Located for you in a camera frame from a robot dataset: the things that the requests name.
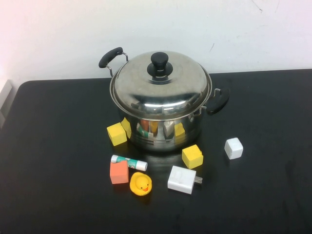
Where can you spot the stainless steel lid black knob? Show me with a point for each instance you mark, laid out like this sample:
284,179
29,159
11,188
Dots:
158,92

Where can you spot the yellow foam cube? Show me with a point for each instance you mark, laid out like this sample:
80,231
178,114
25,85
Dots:
192,157
117,134

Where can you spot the white green glue stick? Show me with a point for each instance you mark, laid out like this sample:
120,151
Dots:
137,165

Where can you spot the orange foam cube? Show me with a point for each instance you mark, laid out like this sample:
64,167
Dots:
119,173

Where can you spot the white plug charger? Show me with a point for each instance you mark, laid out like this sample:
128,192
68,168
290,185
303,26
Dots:
181,180

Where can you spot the yellow rubber duck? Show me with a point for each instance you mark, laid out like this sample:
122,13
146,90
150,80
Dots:
140,184

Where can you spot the white foam cube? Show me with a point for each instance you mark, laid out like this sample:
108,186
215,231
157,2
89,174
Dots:
234,148

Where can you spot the grey white wall trunking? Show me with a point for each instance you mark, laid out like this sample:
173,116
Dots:
5,100

